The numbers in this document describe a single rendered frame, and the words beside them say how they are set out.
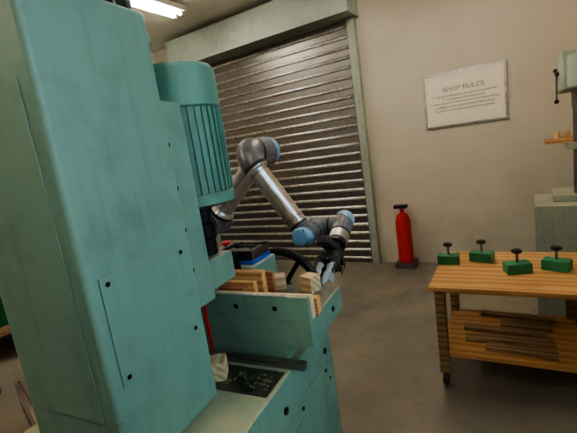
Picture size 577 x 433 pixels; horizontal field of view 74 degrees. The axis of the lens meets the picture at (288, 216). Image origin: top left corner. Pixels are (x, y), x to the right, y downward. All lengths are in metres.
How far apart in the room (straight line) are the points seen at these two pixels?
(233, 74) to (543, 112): 3.02
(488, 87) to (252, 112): 2.34
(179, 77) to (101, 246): 0.41
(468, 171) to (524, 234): 0.69
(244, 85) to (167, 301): 3.93
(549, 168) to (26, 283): 3.53
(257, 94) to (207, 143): 3.57
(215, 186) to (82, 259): 0.37
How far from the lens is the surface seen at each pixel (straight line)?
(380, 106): 3.84
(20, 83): 0.62
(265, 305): 0.86
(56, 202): 0.59
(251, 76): 4.47
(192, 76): 0.87
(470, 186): 3.73
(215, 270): 0.92
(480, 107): 3.67
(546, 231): 2.82
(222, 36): 4.43
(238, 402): 0.82
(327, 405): 1.10
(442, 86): 3.71
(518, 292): 1.94
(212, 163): 0.86
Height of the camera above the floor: 1.26
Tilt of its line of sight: 10 degrees down
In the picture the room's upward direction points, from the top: 8 degrees counter-clockwise
